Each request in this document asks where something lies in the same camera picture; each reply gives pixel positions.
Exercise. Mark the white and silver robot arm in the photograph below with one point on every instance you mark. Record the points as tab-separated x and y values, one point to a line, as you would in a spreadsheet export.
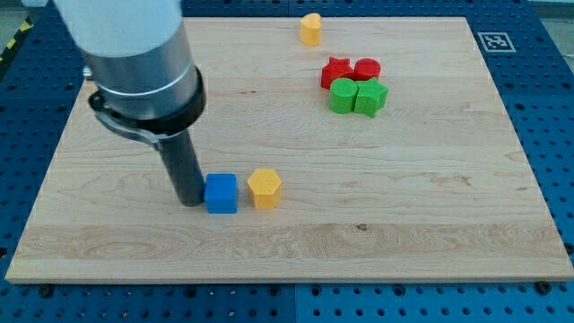
149	88

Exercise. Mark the yellow hexagon block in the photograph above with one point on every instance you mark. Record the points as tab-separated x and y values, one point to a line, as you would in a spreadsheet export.
265	188

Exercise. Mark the blue cube block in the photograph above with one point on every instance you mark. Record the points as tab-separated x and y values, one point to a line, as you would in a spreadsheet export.
221	195

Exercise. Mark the wooden board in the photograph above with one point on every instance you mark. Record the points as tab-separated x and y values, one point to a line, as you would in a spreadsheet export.
435	188

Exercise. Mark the green cylinder block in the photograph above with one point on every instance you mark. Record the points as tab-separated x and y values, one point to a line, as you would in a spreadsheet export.
343	93

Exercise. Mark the red star block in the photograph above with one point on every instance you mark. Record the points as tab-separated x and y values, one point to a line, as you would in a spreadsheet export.
334	69

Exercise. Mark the green star block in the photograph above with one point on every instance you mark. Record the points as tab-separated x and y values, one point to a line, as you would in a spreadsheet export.
371	97

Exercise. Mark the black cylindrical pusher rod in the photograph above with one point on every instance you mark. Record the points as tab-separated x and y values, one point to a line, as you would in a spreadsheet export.
179	158

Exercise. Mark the red cylinder block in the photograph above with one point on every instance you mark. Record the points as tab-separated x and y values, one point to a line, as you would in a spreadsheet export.
366	68

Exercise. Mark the yellow heart block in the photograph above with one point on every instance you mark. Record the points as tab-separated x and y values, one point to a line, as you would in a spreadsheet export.
311	29

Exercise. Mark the white fiducial marker tag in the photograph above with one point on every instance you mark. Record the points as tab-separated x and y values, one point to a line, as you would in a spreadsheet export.
496	42

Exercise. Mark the black yellow hazard tape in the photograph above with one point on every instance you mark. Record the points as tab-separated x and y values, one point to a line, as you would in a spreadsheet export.
15	43

